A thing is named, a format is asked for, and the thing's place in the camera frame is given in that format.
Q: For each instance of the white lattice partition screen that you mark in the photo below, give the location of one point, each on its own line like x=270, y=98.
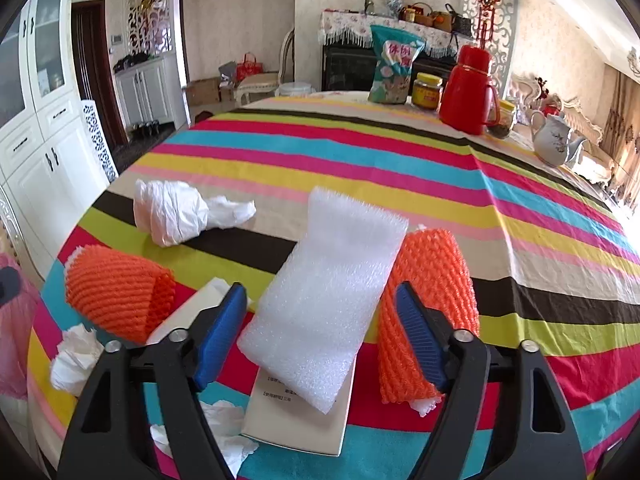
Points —
x=147, y=15

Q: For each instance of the glass jar dark contents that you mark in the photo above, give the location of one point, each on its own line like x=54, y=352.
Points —
x=505, y=121

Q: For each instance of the white plastic packet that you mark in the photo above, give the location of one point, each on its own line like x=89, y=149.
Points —
x=195, y=297

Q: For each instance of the dark wooden door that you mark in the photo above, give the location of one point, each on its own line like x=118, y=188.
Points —
x=95, y=67

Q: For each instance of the yellow-lidded jar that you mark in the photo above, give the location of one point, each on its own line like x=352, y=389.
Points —
x=426, y=92

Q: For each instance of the cream cushioned side chair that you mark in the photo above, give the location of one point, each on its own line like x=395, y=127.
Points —
x=262, y=82

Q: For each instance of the brown cardboard box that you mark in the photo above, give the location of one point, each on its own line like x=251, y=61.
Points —
x=202, y=91

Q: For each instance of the tall white glass-door cabinet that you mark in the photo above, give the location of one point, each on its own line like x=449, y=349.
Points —
x=45, y=125

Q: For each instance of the row of black shoes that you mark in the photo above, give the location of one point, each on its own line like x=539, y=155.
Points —
x=147, y=128

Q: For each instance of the black piano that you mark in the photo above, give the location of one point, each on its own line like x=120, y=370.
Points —
x=347, y=70

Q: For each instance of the white tissue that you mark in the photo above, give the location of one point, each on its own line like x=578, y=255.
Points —
x=75, y=357
x=225, y=432

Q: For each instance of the white porcelain teapot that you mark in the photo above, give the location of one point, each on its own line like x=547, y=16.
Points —
x=551, y=138

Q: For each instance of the green snack bag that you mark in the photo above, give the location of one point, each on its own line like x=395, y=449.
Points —
x=395, y=65

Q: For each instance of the low white shoe cabinet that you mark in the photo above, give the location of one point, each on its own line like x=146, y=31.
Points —
x=145, y=91

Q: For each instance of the striped colourful tablecloth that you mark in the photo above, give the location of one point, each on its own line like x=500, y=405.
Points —
x=350, y=160

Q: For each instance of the white lattice column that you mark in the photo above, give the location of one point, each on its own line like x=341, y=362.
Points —
x=507, y=20

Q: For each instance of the red thermos jug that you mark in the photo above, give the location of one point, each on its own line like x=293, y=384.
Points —
x=467, y=92

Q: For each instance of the flat cream box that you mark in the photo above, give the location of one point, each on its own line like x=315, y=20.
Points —
x=300, y=427

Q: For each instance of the dark handbag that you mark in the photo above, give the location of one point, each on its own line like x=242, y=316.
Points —
x=458, y=21

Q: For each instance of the orange foam net sleeve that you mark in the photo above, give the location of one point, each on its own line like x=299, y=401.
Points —
x=117, y=300
x=435, y=280

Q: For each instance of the white foam sheet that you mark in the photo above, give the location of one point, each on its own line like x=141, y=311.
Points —
x=325, y=300

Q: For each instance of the red gift bag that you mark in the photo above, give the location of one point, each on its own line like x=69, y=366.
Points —
x=248, y=68

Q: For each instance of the black bag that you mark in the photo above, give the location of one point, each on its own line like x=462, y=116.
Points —
x=130, y=63

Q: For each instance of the white lattice floor panel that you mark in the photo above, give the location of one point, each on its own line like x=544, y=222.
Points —
x=97, y=140

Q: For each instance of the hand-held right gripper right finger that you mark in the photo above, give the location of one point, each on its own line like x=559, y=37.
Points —
x=420, y=340

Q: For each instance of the pink-lined trash bin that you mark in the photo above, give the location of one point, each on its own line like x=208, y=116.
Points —
x=12, y=340

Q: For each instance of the floral lace piano cover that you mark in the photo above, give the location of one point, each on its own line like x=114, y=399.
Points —
x=350, y=22

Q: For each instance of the crumpled white plastic bag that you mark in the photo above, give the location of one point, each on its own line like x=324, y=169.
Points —
x=175, y=212

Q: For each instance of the brown patterned curtain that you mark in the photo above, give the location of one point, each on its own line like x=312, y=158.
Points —
x=622, y=125

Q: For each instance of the crystal chandelier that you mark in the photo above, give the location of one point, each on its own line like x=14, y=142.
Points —
x=635, y=62

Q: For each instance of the brown wicker basket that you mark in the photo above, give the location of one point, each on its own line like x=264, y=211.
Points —
x=422, y=14

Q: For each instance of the ornate cream armchair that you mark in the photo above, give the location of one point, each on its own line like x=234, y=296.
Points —
x=525, y=90

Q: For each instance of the ornate cream sofa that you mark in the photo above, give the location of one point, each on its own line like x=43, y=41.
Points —
x=592, y=125

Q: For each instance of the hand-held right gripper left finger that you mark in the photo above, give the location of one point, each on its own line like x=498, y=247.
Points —
x=220, y=340

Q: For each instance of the round white stool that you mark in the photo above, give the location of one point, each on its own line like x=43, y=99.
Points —
x=293, y=89

